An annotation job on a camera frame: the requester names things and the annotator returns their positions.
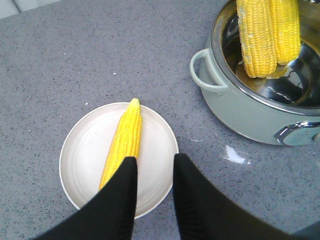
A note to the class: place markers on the green electric cooking pot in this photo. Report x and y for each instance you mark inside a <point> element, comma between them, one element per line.
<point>284,110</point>

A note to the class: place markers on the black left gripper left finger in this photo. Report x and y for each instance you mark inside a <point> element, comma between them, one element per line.
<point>109,215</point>

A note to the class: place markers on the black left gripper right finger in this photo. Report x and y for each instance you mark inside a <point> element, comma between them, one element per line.
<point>204,213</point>

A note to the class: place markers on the orange-yellow corn cob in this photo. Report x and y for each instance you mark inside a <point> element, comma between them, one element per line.
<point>256,37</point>

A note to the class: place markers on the yellow corn cob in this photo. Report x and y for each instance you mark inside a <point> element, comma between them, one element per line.
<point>285,20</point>
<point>126,141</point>

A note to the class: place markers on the white plate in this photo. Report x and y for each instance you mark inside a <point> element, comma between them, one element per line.
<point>85,150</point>

